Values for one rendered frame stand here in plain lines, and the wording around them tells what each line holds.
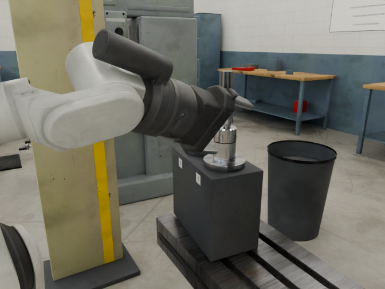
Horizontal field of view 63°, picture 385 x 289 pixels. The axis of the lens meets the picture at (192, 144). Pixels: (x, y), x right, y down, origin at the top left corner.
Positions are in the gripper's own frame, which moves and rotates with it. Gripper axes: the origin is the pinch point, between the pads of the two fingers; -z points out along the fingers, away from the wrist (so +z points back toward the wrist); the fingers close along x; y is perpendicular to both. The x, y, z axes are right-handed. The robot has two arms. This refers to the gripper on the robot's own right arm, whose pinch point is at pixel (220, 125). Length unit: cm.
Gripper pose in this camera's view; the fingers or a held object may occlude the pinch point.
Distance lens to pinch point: 55.6
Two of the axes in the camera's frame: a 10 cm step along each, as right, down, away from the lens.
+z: -6.9, -1.5, -7.1
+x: 5.6, -7.4, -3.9
